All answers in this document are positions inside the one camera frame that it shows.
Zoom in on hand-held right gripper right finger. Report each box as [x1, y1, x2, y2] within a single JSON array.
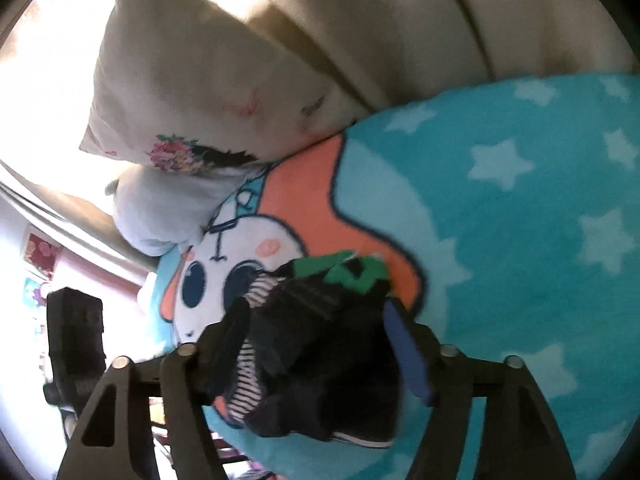
[[382, 297, 571, 480]]

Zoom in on black pants with striped trim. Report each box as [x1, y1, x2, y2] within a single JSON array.
[[212, 252, 403, 448]]

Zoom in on cream floral print pillow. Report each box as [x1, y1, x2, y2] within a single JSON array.
[[80, 0, 371, 178]]

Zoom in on beige curved frame tube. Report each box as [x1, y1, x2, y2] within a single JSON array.
[[0, 160, 158, 273]]

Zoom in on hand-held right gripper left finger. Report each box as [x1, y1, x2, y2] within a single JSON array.
[[57, 322, 251, 480]]

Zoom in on beige headboard cushion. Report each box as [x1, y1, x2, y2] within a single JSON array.
[[245, 0, 631, 111]]

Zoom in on teal cartoon printed blanket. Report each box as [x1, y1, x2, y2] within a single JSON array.
[[137, 74, 640, 480]]

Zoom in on grey plush pillow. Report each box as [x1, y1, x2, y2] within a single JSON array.
[[104, 162, 251, 258]]

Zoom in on red floral wall picture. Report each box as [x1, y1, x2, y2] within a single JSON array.
[[22, 232, 63, 281]]

